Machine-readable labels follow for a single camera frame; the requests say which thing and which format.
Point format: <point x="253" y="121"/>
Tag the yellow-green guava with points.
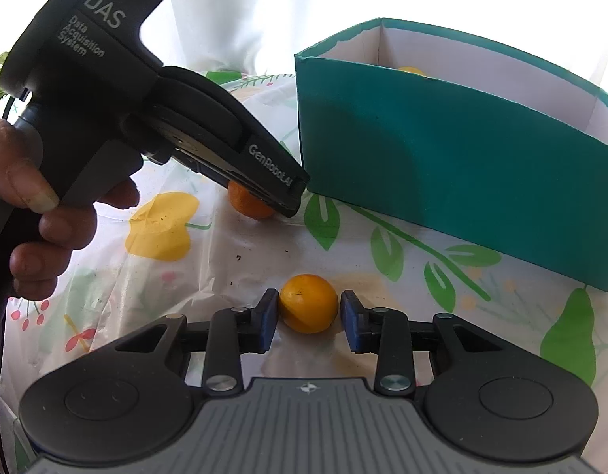
<point x="411" y="71"/>

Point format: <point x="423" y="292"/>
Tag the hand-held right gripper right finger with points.
<point x="352" y="323"/>

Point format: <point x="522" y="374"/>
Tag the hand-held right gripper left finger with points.
<point x="267" y="323"/>

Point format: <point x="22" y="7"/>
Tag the person's left hand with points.
<point x="67" y="224"/>

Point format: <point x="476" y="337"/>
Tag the floral plastic tablecloth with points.
<point x="210" y="266"/>

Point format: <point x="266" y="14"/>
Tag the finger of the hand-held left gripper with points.
<point x="244" y="188"/>

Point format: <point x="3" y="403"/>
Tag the teal cardboard box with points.
<point x="432" y="158"/>

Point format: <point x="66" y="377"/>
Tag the small yellow-orange fruit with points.
<point x="309" y="306"/>

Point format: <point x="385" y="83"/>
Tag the orange tangerine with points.
<point x="252" y="207"/>

